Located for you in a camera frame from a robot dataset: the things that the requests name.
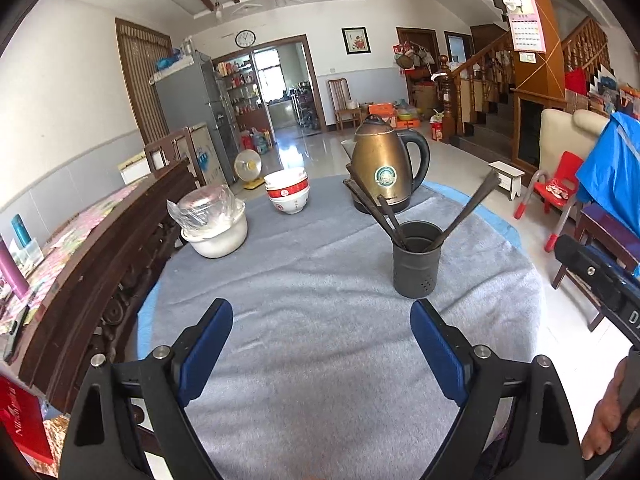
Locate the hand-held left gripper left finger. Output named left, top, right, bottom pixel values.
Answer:
left=59, top=298, right=234, bottom=480

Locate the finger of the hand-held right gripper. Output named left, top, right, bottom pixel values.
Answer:
left=554, top=234, right=629, bottom=311

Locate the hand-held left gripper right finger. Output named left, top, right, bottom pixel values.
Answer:
left=410, top=298, right=586, bottom=480

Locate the dark grey chopstick holder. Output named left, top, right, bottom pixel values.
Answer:
left=391, top=220, right=444, bottom=299

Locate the person's right hand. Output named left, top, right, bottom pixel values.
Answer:
left=581, top=357, right=630, bottom=461

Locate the dark wooden chair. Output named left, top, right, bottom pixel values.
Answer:
left=552, top=203, right=640, bottom=332

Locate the blue table mat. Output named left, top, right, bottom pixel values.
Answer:
left=136, top=180, right=521, bottom=361

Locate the red plastic child chair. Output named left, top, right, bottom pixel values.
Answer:
left=515, top=151, right=587, bottom=252

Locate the blue plastic sheet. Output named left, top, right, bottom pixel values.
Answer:
left=575, top=111, right=640, bottom=212

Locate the white ceramic pot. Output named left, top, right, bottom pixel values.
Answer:
left=180, top=200, right=249, bottom=260

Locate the small white stool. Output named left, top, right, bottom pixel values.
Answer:
left=488, top=160, right=526, bottom=202

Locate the carved dark wooden bench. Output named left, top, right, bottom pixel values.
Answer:
left=17, top=127, right=208, bottom=413

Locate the cream sofa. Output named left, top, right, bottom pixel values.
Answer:
left=540, top=108, right=612, bottom=173

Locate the plastic-wrapped steel pot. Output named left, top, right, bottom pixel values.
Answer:
left=167, top=184, right=242, bottom=237

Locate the white chest freezer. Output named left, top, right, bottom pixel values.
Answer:
left=118, top=124, right=224, bottom=189

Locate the red gift box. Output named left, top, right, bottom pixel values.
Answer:
left=0, top=375, right=54, bottom=467

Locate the clear plastic container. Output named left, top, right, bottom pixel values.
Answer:
left=12, top=237, right=45, bottom=273

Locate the bronze electric kettle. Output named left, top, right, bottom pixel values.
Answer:
left=341, top=114, right=431, bottom=212

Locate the purple thermos bottle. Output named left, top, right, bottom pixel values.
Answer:
left=0, top=236, right=31, bottom=302

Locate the teal thermos bottle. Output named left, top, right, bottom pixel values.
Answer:
left=11, top=214, right=32, bottom=249

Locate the wooden stair railing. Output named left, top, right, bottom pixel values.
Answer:
left=432, top=15, right=608, bottom=137

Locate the orange cardboard box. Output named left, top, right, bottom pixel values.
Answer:
left=368, top=102, right=399, bottom=122

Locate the grey refrigerator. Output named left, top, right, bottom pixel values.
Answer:
left=151, top=51, right=242, bottom=187

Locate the wooden dining chair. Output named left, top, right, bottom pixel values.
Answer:
left=327, top=78, right=362, bottom=132

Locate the pink wall calendar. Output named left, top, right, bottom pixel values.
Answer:
left=500, top=0, right=549, bottom=54

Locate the framed wall picture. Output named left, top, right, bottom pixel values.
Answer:
left=342, top=27, right=372, bottom=56

